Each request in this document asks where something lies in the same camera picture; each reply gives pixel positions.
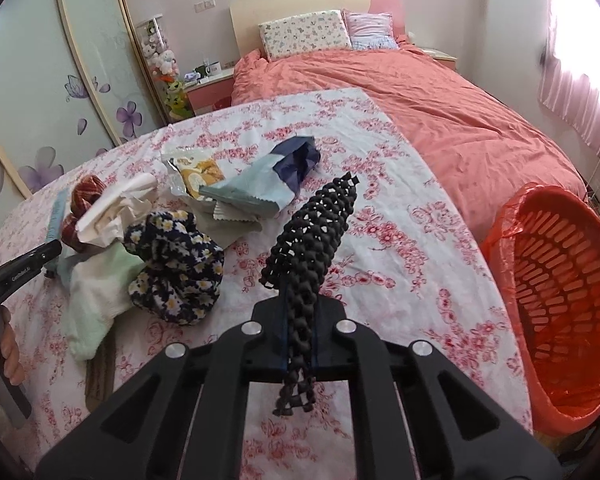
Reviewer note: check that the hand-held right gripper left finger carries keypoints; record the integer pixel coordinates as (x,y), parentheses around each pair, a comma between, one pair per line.
(280,342)

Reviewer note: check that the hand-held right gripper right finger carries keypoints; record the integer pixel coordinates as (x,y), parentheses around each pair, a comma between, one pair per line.
(316,347)

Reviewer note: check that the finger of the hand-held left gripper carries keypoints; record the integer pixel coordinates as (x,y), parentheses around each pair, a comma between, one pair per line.
(20,272)

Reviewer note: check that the pale green cloth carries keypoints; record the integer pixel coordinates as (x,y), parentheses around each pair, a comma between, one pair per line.
(95,300)

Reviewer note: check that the dark floral fabric scrunchie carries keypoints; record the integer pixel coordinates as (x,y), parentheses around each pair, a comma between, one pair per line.
(180,270)

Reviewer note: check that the light blue snack bag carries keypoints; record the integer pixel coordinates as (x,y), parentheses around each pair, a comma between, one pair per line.
(250,191)

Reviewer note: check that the orange slotted plastic basket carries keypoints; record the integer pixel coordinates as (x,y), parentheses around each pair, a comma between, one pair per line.
(555,270)

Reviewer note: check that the person's left hand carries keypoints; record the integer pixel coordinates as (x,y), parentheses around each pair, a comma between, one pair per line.
(12,355)

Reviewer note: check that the light blue cloth strip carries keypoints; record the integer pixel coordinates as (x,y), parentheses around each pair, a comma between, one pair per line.
(57,230)

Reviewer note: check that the red patterned cloth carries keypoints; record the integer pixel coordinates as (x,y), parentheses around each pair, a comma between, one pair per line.
(85,192)

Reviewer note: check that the small white serrated packet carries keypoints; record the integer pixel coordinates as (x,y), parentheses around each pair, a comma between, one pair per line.
(230,221)

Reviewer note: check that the yellow snack packet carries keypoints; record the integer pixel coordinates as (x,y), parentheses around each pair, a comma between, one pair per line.
(200,172)

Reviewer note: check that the flower-print sliding wardrobe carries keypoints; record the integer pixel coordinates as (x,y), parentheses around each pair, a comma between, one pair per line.
(30,60)

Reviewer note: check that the green plush toy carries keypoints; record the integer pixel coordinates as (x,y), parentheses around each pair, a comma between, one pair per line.
(176,97)

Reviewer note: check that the pink and white nightstand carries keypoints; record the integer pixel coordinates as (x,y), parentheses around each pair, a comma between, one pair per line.
(207,92)

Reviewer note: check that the bed with coral duvet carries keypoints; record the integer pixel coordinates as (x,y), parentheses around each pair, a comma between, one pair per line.
(430,110)

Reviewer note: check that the clear tube of plush toys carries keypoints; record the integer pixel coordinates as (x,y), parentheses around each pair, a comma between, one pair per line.
(152,45)

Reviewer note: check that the white mug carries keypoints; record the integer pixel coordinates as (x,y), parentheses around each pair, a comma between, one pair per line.
(213,70)

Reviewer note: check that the floral print pillow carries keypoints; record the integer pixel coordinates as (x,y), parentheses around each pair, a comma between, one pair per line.
(305,32)

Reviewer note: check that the cream bedside table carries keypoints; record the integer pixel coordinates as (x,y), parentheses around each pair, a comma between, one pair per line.
(440,57)

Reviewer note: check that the pink striped pillow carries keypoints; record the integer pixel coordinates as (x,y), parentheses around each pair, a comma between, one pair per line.
(370,27)

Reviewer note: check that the cream and pink headboard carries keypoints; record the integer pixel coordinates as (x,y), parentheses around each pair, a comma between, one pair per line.
(290,5)

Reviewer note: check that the pink window curtain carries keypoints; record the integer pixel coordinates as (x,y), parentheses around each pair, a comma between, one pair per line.
(585,80)

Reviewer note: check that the white wall socket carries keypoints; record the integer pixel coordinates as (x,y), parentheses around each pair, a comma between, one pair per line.
(204,6)

